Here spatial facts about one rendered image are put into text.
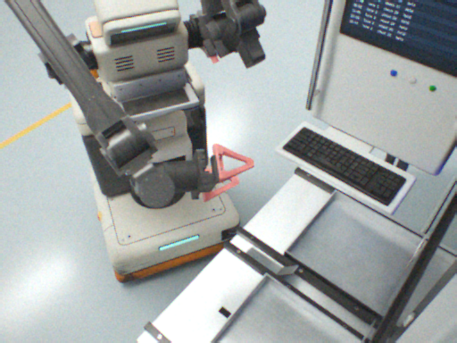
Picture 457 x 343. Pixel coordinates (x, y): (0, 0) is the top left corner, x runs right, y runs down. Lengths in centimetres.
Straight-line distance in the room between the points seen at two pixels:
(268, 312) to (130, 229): 103
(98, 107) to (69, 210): 175
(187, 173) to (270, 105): 223
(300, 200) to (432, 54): 54
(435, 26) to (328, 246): 65
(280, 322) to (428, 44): 83
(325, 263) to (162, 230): 95
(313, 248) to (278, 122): 175
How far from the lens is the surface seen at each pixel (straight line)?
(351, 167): 141
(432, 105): 136
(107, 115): 70
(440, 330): 21
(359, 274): 111
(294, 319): 103
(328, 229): 116
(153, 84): 129
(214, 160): 69
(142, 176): 63
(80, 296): 212
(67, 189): 253
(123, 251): 185
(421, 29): 127
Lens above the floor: 182
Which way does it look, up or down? 48 degrees down
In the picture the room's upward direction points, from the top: straight up
